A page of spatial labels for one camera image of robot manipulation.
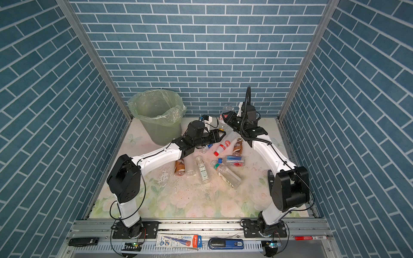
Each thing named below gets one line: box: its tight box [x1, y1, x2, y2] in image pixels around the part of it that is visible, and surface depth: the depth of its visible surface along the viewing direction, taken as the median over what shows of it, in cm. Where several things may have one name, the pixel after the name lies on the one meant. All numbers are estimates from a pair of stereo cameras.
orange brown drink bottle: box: [174, 159, 186, 177], surface depth 91 cm
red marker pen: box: [294, 235, 329, 241], surface depth 72 cm
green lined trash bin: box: [127, 88, 187, 146], surface depth 97 cm
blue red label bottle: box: [217, 155, 246, 167], surface depth 98 cm
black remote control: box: [68, 237, 100, 247], surface depth 69 cm
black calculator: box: [267, 169, 275, 197], surface depth 89 cm
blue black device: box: [208, 238, 245, 250], surface depth 69 cm
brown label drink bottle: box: [232, 137, 244, 157], surface depth 98 cm
